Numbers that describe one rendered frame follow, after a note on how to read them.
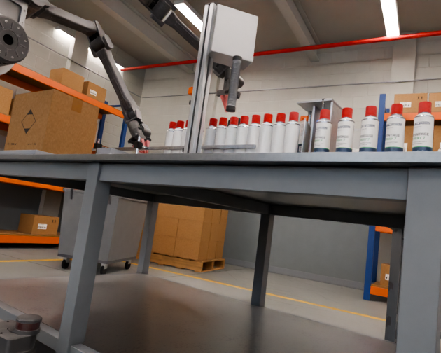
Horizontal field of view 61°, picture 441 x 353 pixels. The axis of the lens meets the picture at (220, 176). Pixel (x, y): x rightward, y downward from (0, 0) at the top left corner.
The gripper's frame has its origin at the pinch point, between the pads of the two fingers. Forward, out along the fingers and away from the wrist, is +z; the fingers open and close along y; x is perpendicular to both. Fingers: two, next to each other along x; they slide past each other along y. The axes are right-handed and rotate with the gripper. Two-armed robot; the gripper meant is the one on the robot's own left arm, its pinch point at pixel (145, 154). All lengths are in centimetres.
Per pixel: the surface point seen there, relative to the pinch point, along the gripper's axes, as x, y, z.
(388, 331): -24, 109, 117
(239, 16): -74, -11, -6
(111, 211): 149, 116, -79
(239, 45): -68, -10, 3
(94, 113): 2.7, -20.1, -21.5
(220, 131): -40.8, -3.8, 22.0
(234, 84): -58, -12, 17
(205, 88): -49, -15, 11
